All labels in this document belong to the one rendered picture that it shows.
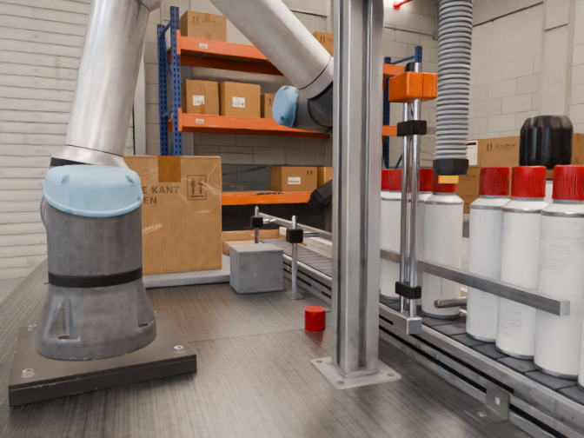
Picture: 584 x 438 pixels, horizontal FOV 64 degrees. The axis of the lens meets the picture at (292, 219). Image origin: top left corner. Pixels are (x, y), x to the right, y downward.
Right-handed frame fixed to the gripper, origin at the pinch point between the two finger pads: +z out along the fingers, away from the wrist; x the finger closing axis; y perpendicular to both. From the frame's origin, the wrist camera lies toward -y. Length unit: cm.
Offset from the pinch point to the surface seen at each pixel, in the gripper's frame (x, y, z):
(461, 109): -41.1, -9.6, 0.1
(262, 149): 366, 105, -263
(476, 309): -25.1, -1.8, 16.4
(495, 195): -32.4, -0.4, 5.0
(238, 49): 244, 57, -289
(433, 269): -21.7, -3.7, 10.1
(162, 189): 26, -33, -28
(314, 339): -3.6, -14.5, 14.1
